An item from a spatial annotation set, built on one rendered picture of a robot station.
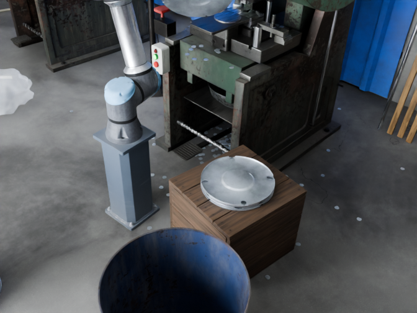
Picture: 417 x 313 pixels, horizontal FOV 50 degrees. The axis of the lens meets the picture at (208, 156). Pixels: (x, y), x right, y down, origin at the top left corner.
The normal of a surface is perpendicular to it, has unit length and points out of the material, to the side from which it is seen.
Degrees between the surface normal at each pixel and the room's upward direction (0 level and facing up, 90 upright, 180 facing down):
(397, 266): 0
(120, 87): 7
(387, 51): 90
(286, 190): 0
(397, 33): 90
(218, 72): 90
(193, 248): 88
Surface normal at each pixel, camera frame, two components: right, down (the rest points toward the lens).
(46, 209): 0.03, -0.79
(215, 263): -0.58, 0.46
